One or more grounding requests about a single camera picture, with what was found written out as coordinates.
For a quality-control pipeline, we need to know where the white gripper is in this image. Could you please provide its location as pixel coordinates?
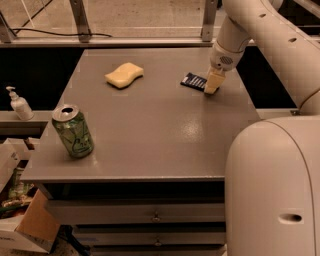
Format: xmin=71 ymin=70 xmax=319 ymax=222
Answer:
xmin=204 ymin=40 xmax=245 ymax=94

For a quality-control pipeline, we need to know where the dark blue rxbar wrapper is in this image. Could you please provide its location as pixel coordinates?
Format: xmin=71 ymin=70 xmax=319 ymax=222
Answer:
xmin=180 ymin=72 xmax=207 ymax=92

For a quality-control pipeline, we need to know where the yellow sponge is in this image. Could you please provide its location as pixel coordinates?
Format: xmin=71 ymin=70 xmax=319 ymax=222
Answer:
xmin=104 ymin=62 xmax=144 ymax=89

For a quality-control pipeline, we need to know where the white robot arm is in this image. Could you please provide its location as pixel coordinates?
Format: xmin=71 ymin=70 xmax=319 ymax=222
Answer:
xmin=206 ymin=0 xmax=320 ymax=256

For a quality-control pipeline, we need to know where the grey drawer cabinet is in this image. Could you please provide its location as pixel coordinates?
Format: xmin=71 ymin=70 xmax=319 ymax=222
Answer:
xmin=23 ymin=48 xmax=258 ymax=256

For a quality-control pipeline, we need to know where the green soda can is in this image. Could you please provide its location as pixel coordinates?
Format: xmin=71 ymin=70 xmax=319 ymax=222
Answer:
xmin=52 ymin=104 xmax=94 ymax=158

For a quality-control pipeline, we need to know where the white pump bottle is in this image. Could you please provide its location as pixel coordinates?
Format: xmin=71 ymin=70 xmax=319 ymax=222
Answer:
xmin=6 ymin=86 xmax=34 ymax=121

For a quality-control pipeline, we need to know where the open cardboard box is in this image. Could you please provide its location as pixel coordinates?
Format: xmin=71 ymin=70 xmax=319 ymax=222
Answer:
xmin=0 ymin=138 xmax=60 ymax=253

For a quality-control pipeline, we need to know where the metal railing frame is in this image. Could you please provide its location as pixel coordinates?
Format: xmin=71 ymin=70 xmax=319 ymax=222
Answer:
xmin=0 ymin=0 xmax=226 ymax=48

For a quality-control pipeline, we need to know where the black cable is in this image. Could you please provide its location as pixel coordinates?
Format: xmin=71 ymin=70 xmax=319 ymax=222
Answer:
xmin=9 ymin=27 xmax=114 ymax=38

